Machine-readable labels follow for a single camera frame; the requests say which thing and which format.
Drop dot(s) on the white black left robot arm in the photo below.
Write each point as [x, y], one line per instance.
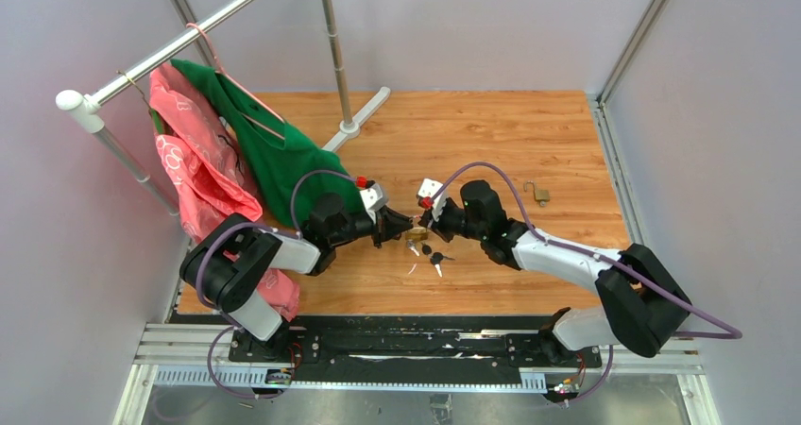
[227, 267]

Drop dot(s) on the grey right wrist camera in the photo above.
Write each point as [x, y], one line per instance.
[432, 197]

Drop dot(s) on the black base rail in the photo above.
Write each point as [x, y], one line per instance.
[434, 354]

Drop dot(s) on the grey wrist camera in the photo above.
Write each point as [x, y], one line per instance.
[374, 197]
[432, 197]

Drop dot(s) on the aluminium frame post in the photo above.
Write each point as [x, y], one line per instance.
[632, 34]

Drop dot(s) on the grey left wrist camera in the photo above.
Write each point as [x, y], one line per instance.
[374, 197]

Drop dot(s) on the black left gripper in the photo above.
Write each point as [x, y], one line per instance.
[386, 228]

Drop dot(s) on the small brass padlock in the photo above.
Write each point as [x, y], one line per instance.
[541, 196]

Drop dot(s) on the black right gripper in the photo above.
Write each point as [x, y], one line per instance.
[437, 226]

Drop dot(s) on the black-headed key bunch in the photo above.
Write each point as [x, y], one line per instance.
[435, 258]

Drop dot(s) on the large brass padlock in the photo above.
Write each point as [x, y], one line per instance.
[417, 234]

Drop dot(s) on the pink patterned garment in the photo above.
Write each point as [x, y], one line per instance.
[200, 154]

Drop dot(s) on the green garment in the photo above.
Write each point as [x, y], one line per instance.
[291, 172]

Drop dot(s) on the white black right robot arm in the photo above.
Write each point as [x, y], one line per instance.
[640, 300]

